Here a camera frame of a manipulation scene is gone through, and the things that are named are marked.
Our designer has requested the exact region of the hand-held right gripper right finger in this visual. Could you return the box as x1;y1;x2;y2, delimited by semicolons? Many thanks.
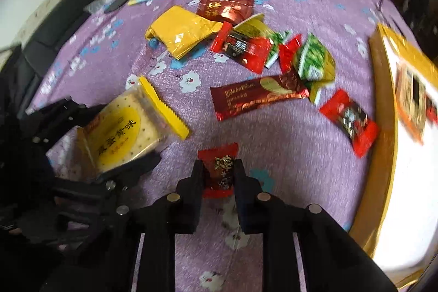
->
234;160;397;292

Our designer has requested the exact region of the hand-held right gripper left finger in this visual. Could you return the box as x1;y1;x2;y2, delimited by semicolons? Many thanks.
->
41;158;208;292

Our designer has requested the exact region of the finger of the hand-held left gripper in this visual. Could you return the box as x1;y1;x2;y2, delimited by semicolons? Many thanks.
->
51;152;163;210
19;97;106;145

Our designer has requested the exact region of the small red candy packet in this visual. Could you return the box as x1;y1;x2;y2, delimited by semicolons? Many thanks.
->
198;142;239;200

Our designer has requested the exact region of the square cracker packet yellow edge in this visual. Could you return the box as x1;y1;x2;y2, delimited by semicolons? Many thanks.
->
77;76;190;176

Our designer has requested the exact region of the long brown red wafer packet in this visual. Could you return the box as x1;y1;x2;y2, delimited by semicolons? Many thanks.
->
210;70;310;122

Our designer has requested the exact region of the plain yellow snack packet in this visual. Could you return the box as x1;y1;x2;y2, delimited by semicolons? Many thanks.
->
145;5;224;60

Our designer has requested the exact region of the yellow green pea packet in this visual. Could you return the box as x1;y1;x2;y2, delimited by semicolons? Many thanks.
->
293;33;336;106
234;13;293;68

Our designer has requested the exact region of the yellow-edged white foam tray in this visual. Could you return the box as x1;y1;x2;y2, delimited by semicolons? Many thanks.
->
349;23;438;282

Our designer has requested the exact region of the dark red snack packet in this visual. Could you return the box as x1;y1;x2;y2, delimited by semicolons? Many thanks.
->
196;0;255;25

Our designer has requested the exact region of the orange cracker packet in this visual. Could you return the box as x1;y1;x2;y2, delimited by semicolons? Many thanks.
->
395;63;428;144

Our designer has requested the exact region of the purple floral tablecloth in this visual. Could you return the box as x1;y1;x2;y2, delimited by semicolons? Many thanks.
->
25;0;421;292

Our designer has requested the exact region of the black chair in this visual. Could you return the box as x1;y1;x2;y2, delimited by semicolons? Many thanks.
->
0;0;125;115

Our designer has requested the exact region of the black phone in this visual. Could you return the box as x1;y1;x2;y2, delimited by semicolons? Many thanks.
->
103;0;139;14

